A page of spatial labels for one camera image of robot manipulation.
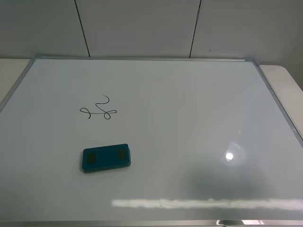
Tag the teal whiteboard eraser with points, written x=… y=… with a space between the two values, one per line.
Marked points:
x=105 y=158

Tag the white whiteboard with aluminium frame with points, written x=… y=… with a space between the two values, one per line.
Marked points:
x=210 y=145

